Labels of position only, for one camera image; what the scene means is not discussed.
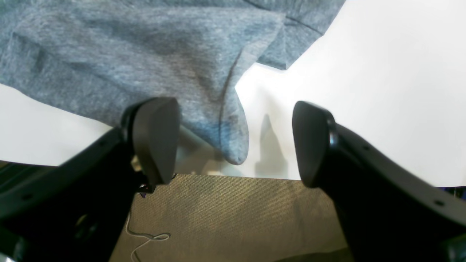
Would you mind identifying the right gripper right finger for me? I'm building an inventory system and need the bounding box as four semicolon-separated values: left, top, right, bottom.
292;101;466;262

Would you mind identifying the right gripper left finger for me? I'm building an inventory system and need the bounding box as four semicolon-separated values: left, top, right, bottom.
0;97;180;262

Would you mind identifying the grey t-shirt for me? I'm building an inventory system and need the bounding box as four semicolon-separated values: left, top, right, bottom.
0;0;344;165

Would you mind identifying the white cord on floor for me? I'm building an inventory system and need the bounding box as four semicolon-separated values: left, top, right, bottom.
125;211;171;262

